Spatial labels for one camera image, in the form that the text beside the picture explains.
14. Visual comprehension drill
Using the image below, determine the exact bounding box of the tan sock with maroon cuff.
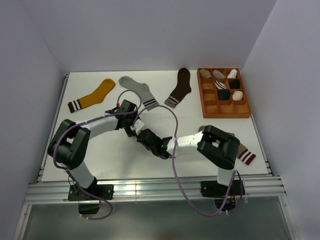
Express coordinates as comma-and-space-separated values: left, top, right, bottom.
196, 125, 256, 170

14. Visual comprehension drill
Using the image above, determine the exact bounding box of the rolled cream sock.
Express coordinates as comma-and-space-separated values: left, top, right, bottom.
232, 90, 244, 101

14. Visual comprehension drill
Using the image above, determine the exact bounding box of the orange wooden compartment tray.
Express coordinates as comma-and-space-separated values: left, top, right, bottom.
197, 67, 252, 119

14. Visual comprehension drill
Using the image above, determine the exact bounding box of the plain black sock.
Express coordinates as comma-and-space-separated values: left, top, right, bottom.
217, 89, 231, 101

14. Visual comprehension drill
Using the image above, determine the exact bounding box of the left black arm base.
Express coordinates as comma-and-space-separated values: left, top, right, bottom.
67, 184, 114, 217

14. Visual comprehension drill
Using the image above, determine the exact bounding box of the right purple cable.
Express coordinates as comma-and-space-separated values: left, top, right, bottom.
134, 104, 245, 218

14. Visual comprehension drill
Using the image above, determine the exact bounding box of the aluminium frame rail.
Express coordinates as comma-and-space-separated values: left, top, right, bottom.
23, 175, 286, 205

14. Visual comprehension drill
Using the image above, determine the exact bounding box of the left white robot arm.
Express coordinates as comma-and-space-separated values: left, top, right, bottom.
47, 100, 138, 200

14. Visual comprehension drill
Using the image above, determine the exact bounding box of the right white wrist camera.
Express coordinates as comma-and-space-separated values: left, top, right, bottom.
130, 119, 145, 135

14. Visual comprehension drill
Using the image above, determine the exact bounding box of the rolled beige sock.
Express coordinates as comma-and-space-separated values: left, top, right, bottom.
199, 69, 212, 79

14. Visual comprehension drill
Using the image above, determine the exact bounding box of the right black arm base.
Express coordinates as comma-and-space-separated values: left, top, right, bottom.
200, 179, 246, 212

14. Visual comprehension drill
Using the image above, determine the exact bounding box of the brown sock with pink stripes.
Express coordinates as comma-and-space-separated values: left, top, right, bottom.
164, 67, 192, 108

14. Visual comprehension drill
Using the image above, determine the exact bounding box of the rolled striped sock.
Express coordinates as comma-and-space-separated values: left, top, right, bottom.
214, 80, 227, 90

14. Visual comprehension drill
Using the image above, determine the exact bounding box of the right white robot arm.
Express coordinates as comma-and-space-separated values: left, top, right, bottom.
136, 125, 240, 195

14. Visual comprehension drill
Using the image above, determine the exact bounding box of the rolled grey sock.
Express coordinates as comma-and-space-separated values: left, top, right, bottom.
212, 69, 226, 79

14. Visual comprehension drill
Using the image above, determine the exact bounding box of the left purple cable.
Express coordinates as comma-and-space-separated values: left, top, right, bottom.
52, 89, 142, 221

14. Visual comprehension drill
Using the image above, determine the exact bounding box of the mustard yellow sock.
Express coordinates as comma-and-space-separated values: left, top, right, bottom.
67, 78, 116, 113

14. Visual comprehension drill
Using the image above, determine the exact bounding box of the rolled white sock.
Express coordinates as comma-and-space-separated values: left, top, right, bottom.
227, 69, 238, 79

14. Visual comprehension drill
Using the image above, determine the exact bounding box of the grey sock with black stripes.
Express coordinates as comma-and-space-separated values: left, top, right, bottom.
118, 76, 159, 111

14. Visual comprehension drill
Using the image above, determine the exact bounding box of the purple cable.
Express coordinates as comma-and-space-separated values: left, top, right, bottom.
134, 104, 245, 218
52, 89, 142, 221

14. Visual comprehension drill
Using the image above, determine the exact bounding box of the rolled black sock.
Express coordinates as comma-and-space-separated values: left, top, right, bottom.
228, 79, 241, 89

